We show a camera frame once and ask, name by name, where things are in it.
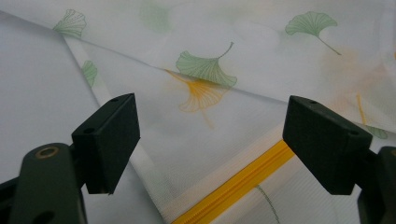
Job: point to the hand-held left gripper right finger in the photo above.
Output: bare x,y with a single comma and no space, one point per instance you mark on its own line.
327,143

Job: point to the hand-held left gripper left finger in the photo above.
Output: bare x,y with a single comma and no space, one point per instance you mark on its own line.
107,140

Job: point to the white leaf-print mesh zipper bag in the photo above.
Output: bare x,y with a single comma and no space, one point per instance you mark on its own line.
218,140

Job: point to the light blue table mat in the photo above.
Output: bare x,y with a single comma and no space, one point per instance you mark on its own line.
34,93

